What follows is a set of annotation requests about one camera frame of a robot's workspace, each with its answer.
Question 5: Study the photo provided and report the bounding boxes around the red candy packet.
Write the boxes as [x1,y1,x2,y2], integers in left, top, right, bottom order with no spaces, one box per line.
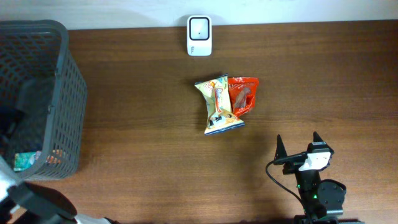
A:
[228,77,259,117]

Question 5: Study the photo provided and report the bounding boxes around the yellow snack bag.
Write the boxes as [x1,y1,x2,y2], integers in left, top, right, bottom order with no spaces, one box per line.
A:
[195,74,245,136]

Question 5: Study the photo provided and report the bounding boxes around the green Kleenex tissue pack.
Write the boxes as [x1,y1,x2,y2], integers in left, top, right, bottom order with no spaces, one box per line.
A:
[13,151,41,172]

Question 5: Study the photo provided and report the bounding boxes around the orange Kleenex tissue pack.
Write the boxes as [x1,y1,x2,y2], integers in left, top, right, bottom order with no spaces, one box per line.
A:
[45,149,68,166]

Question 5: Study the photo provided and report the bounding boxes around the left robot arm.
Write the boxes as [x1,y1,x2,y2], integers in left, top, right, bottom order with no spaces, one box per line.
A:
[1,165,116,224]

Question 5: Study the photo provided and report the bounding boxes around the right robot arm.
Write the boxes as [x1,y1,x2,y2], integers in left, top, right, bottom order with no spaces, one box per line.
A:
[266,132,360,224]

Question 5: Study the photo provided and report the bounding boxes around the white barcode scanner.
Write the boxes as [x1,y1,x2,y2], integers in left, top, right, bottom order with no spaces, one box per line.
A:
[187,15,213,57]

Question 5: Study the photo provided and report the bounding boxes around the grey plastic mesh basket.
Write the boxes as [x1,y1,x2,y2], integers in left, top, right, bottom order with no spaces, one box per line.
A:
[1,20,88,180]

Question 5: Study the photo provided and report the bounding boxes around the right black cable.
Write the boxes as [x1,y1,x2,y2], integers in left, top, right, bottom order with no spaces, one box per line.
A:
[265,160,315,224]

